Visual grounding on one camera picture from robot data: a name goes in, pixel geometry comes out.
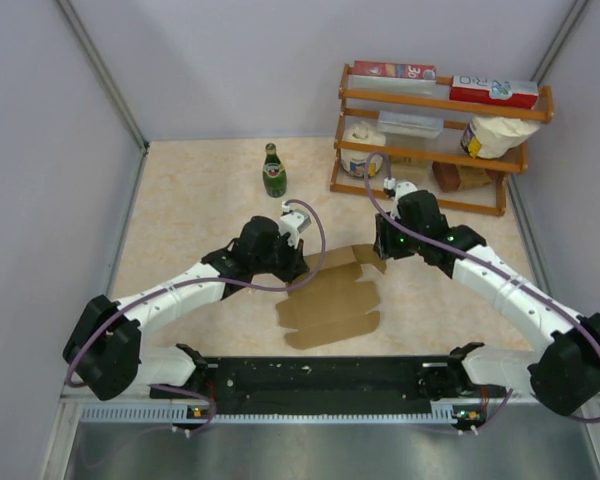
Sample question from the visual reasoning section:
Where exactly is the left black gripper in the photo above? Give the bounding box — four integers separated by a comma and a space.
252, 232, 309, 284

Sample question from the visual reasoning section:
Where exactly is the brown cardboard box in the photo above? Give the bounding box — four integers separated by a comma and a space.
276, 244, 386, 350

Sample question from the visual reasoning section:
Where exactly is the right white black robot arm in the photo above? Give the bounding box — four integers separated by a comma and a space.
374, 181, 600, 416

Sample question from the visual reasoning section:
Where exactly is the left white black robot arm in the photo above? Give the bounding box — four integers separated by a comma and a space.
63, 210, 311, 401

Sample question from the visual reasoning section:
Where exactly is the red foil box left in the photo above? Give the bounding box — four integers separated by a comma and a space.
352, 60, 437, 81

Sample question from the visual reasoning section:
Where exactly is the red white box right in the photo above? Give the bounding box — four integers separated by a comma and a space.
449, 75, 539, 109

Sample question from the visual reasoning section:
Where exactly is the tan cardboard block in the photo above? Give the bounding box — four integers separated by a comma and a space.
389, 156, 429, 185

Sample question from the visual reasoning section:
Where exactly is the brown brick block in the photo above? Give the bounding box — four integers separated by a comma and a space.
432, 162, 461, 193

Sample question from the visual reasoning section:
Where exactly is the green glass bottle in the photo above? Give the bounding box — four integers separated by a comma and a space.
262, 143, 287, 198

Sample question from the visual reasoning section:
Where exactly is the white bag left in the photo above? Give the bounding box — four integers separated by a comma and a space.
340, 121, 387, 178

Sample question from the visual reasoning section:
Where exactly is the crumpled brown paper bag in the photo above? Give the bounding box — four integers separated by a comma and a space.
457, 165, 496, 190

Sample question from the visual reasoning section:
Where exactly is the wooden shelf rack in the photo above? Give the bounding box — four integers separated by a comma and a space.
329, 64, 555, 217

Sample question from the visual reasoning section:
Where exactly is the clear plastic container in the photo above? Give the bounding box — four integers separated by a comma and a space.
377, 111, 444, 139

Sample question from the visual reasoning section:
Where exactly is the large white bag right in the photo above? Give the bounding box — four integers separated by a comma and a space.
460, 116, 541, 159

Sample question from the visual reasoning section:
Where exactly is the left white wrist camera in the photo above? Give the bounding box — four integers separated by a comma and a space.
278, 203, 311, 249

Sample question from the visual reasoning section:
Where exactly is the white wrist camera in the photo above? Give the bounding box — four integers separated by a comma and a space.
278, 203, 311, 249
383, 177, 418, 202

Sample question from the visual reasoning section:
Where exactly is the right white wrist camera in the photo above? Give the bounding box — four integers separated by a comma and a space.
383, 177, 418, 202

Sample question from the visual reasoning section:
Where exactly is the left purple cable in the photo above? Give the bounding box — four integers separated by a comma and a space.
63, 198, 327, 435

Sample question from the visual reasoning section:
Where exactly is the purple cable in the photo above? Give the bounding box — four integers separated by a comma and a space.
363, 151, 600, 435
63, 198, 327, 435

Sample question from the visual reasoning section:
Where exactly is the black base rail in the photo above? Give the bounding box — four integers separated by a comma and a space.
149, 355, 506, 415

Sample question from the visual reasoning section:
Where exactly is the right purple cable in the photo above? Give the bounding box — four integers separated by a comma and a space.
363, 151, 600, 435

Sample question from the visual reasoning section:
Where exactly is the grey cable duct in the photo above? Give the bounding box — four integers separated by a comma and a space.
82, 402, 481, 425

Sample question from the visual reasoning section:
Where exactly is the right aluminium frame post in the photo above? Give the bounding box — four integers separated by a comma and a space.
531, 0, 592, 85

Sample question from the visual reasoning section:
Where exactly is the aluminium corner frame post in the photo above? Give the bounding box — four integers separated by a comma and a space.
53, 0, 149, 154

